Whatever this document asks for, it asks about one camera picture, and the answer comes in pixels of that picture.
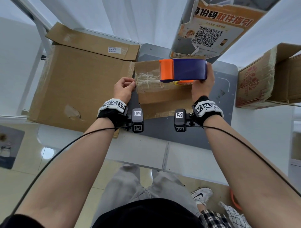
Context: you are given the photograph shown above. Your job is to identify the person's left hand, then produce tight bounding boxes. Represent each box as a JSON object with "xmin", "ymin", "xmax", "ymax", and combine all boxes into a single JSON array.
[{"xmin": 114, "ymin": 77, "xmax": 136, "ymax": 104}]

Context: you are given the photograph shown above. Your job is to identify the person's right hand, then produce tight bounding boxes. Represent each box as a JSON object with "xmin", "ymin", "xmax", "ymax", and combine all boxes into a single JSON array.
[{"xmin": 191, "ymin": 62, "xmax": 216, "ymax": 105}]

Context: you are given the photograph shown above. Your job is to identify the small taped cardboard box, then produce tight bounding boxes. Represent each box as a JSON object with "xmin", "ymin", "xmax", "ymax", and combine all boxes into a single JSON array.
[{"xmin": 134, "ymin": 56, "xmax": 208, "ymax": 119}]

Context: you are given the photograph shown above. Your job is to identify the blue and orange tape dispenser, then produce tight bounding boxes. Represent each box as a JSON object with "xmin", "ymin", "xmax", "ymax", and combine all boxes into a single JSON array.
[{"xmin": 159, "ymin": 58, "xmax": 208, "ymax": 86}]

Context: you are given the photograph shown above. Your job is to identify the person's right forearm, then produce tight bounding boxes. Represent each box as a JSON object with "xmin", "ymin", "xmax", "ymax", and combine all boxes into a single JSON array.
[{"xmin": 202, "ymin": 115, "xmax": 301, "ymax": 228}]

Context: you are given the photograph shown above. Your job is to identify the person's left forearm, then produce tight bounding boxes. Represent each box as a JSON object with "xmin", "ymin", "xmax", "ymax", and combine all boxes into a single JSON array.
[{"xmin": 13, "ymin": 117, "xmax": 118, "ymax": 228}]

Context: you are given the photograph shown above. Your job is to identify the marker-tagged black wristband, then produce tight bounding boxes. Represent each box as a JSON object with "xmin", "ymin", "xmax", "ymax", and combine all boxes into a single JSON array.
[
  {"xmin": 191, "ymin": 96, "xmax": 224, "ymax": 128},
  {"xmin": 97, "ymin": 98, "xmax": 129, "ymax": 132}
]

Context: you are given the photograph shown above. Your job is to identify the red-printed open cardboard box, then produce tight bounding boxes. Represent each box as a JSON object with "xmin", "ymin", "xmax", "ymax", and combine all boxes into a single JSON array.
[{"xmin": 235, "ymin": 42, "xmax": 301, "ymax": 110}]

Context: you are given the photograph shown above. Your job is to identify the orange printed cardboard sign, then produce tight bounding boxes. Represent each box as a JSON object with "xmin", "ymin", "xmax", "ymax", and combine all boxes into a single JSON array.
[{"xmin": 170, "ymin": 0, "xmax": 282, "ymax": 64}]

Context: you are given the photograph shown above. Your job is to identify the large flat cardboard box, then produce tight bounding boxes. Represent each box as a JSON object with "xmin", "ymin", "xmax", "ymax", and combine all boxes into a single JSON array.
[{"xmin": 27, "ymin": 22, "xmax": 141, "ymax": 139}]

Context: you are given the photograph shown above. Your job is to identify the grey trousers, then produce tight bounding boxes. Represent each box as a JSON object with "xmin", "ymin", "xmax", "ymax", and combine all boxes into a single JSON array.
[{"xmin": 91, "ymin": 164, "xmax": 201, "ymax": 228}]

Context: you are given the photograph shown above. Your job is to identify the white sneaker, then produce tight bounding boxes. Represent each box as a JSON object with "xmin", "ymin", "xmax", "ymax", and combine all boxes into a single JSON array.
[{"xmin": 190, "ymin": 187, "xmax": 214, "ymax": 207}]

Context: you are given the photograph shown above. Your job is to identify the black shirt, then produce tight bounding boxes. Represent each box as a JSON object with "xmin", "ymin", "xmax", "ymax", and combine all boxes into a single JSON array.
[{"xmin": 0, "ymin": 198, "xmax": 208, "ymax": 228}]

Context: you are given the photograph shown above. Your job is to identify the dark printed floor mat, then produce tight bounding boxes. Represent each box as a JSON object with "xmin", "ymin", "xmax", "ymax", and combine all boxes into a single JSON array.
[{"xmin": 0, "ymin": 125, "xmax": 25, "ymax": 170}]

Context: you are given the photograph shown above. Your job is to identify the black and white checked cloth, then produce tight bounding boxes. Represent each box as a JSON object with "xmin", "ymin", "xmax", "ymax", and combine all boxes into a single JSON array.
[{"xmin": 199, "ymin": 201, "xmax": 252, "ymax": 228}]

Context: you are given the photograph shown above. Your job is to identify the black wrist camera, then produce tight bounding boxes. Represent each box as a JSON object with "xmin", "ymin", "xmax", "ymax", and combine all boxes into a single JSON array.
[
  {"xmin": 131, "ymin": 108, "xmax": 144, "ymax": 133},
  {"xmin": 174, "ymin": 109, "xmax": 187, "ymax": 132}
]

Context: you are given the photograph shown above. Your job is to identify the black cable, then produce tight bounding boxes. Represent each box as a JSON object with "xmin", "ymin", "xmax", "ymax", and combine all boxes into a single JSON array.
[
  {"xmin": 187, "ymin": 125, "xmax": 301, "ymax": 196},
  {"xmin": 9, "ymin": 125, "xmax": 132, "ymax": 215}
]

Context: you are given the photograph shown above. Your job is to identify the white metal frame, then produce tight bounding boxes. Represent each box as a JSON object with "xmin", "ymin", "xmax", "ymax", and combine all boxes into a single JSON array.
[{"xmin": 11, "ymin": 0, "xmax": 54, "ymax": 116}]

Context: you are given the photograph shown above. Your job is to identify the orange ring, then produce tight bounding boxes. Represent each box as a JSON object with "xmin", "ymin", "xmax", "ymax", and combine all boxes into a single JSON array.
[{"xmin": 230, "ymin": 189, "xmax": 243, "ymax": 211}]

